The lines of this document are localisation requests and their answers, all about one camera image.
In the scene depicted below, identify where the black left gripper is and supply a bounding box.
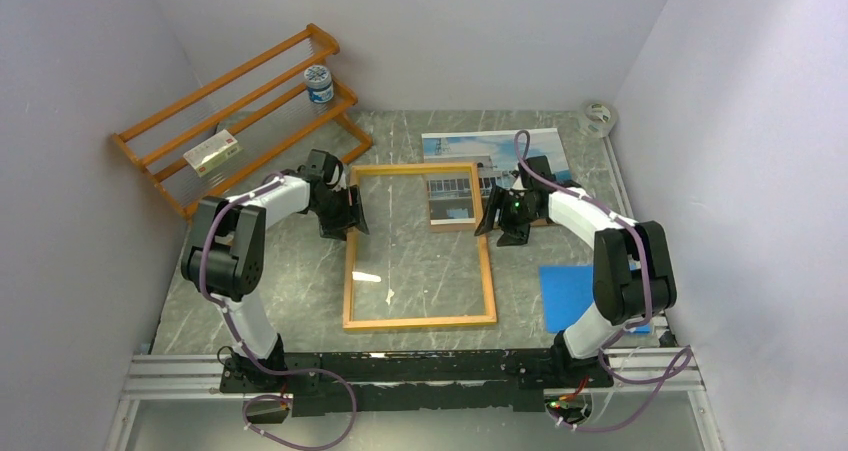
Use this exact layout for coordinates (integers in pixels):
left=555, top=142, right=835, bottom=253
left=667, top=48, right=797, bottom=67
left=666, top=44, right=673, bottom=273
left=311, top=185, right=369, bottom=242

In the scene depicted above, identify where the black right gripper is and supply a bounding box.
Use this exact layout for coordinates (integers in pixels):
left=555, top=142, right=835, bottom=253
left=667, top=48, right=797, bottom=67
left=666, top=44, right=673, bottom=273
left=475, top=186, right=541, bottom=247

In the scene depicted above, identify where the printed building photo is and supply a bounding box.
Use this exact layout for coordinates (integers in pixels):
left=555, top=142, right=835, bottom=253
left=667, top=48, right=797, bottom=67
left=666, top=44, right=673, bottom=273
left=421, top=127, right=573, bottom=227

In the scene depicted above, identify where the clear acrylic sheet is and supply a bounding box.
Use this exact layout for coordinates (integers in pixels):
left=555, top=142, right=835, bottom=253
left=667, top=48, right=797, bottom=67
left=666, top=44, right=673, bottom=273
left=353, top=175, right=484, bottom=320

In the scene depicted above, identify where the yellow wooden picture frame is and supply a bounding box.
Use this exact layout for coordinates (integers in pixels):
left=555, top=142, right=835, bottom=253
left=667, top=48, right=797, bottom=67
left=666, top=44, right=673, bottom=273
left=342, top=162, right=498, bottom=331

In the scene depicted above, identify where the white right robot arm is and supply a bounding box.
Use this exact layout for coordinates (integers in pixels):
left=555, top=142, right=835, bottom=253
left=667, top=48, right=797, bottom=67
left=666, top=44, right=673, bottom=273
left=475, top=156, right=677, bottom=386

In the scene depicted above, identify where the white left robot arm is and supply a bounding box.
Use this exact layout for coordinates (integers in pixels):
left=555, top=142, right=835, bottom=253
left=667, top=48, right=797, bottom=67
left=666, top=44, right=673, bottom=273
left=180, top=149, right=368, bottom=391

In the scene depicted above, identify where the brown backing board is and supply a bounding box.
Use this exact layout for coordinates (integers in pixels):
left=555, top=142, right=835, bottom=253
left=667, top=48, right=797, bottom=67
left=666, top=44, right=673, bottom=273
left=428, top=218, right=555, bottom=233

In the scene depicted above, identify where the blue foam pad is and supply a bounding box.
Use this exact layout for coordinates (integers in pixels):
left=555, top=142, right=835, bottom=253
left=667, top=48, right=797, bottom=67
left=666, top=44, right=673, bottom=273
left=538, top=265, right=653, bottom=335

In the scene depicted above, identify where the orange wooden rack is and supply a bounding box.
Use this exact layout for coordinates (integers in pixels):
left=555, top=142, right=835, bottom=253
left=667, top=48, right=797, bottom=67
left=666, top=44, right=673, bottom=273
left=111, top=23, right=373, bottom=220

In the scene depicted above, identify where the blue white round jar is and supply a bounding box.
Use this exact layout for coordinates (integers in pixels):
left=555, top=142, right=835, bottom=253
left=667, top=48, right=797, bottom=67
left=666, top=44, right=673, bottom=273
left=303, top=65, right=334, bottom=104

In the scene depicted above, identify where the clear tape roll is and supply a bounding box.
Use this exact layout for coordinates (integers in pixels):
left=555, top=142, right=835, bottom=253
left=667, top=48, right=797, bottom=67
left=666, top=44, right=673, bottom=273
left=577, top=101, right=618, bottom=139

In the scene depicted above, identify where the small white green box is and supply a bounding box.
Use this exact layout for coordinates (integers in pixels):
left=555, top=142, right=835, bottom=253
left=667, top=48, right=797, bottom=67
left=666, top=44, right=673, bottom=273
left=183, top=129, right=242, bottom=177

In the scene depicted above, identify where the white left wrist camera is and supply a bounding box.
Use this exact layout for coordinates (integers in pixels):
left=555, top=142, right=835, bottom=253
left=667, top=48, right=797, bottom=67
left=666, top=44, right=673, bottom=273
left=327, top=165, right=347, bottom=192

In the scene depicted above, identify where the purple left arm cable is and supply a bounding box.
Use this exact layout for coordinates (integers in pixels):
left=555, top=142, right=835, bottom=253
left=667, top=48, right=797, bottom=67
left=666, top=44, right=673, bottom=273
left=198, top=169, right=360, bottom=451

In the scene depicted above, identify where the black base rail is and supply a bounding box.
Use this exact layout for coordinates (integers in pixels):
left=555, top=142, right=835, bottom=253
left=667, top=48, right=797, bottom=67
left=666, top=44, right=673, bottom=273
left=219, top=348, right=613, bottom=417

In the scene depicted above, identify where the aluminium extrusion rail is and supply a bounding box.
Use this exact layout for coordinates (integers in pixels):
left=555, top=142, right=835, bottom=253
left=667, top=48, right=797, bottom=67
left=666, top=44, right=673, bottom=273
left=122, top=347, right=706, bottom=400

